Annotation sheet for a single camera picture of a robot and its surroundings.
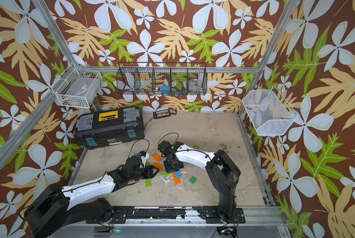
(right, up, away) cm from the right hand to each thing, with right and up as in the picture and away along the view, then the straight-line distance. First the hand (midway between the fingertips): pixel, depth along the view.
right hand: (169, 170), depth 87 cm
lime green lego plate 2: (-1, +1, -10) cm, 10 cm away
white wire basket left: (-53, +49, -2) cm, 72 cm away
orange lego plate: (-9, +6, +8) cm, 13 cm away
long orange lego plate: (+4, -6, -1) cm, 7 cm away
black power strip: (-8, +36, +32) cm, 49 cm away
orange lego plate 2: (-7, +2, +4) cm, 8 cm away
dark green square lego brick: (+14, -5, -2) cm, 15 cm away
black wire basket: (-5, +58, +10) cm, 59 cm away
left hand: (-6, +2, -3) cm, 7 cm away
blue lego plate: (+5, -2, 0) cm, 6 cm away
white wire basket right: (+58, +34, -3) cm, 67 cm away
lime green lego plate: (-12, -6, -3) cm, 14 cm away
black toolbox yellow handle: (-38, +26, +2) cm, 46 cm away
